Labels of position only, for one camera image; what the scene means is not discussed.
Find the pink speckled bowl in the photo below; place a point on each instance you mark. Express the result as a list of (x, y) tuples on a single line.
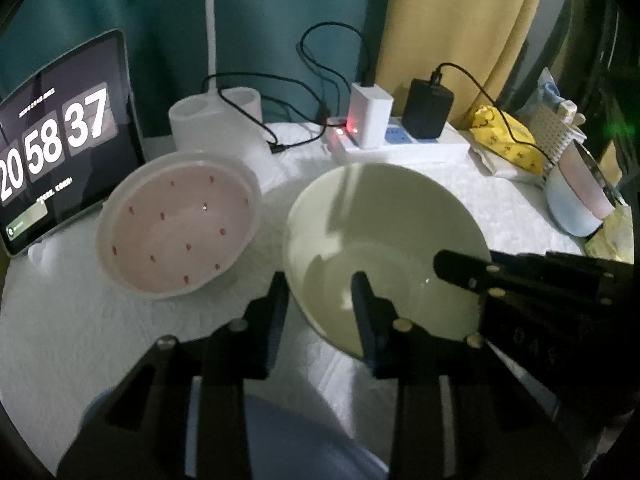
[(175, 225)]

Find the plain pink bowl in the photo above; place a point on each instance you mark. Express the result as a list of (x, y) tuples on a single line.
[(582, 185)]

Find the white charger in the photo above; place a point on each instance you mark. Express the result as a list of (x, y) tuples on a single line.
[(370, 115)]

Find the black charger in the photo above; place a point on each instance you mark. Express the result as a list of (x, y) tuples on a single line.
[(427, 110)]

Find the black window frame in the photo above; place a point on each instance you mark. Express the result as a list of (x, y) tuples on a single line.
[(600, 35)]

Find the blue yellow packet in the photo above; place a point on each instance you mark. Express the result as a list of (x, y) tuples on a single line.
[(552, 95)]

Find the white desk lamp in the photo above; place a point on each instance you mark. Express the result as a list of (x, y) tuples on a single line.
[(200, 120)]

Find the cream bowl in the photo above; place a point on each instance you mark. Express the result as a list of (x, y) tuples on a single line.
[(380, 220)]

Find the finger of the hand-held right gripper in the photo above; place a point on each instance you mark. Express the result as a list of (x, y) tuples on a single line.
[(457, 267), (550, 267)]

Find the white textured tablecloth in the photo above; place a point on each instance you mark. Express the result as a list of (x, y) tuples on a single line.
[(60, 320)]

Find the yellow curtain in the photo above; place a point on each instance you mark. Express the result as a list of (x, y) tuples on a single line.
[(450, 20)]

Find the white plastic basket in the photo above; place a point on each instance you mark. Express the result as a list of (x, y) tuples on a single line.
[(550, 130)]

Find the teal curtain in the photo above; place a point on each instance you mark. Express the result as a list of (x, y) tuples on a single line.
[(150, 20)]

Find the tablet with clock display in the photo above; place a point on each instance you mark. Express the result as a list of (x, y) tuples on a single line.
[(50, 135)]

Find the white power strip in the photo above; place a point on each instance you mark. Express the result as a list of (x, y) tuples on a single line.
[(425, 151)]

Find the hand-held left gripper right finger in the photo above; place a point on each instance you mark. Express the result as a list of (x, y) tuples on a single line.
[(362, 305)]

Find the pale blue bowl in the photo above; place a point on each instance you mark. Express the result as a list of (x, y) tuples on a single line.
[(567, 210)]

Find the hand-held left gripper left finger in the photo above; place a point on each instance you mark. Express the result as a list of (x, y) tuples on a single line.
[(277, 310)]

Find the light blue plate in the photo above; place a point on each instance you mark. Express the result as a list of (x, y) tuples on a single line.
[(300, 440)]

